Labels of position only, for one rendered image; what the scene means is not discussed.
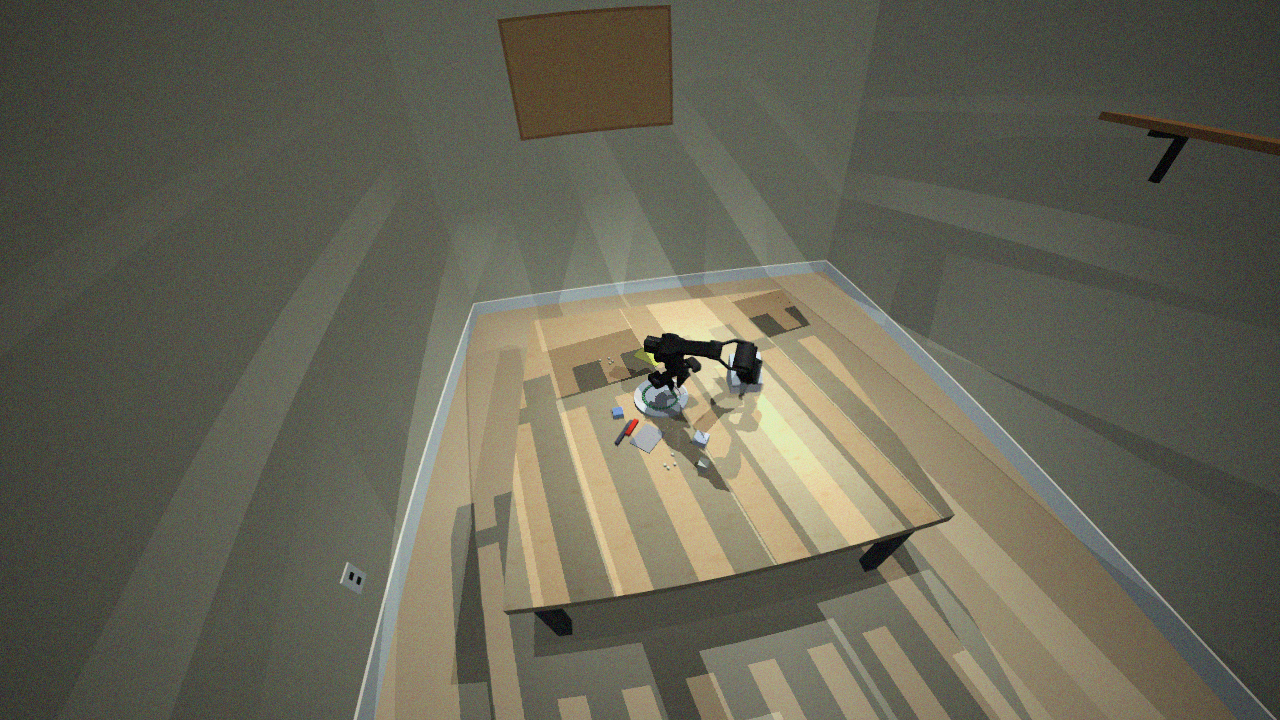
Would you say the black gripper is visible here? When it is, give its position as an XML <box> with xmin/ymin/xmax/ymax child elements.
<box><xmin>648</xmin><ymin>357</ymin><xmax>701</xmax><ymax>391</ymax></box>

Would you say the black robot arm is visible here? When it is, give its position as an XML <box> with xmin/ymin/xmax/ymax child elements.
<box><xmin>644</xmin><ymin>333</ymin><xmax>763</xmax><ymax>386</ymax></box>

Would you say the yellow-green flat square panel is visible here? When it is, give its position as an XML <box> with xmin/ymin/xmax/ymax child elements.
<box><xmin>634</xmin><ymin>347</ymin><xmax>660</xmax><ymax>366</ymax></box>

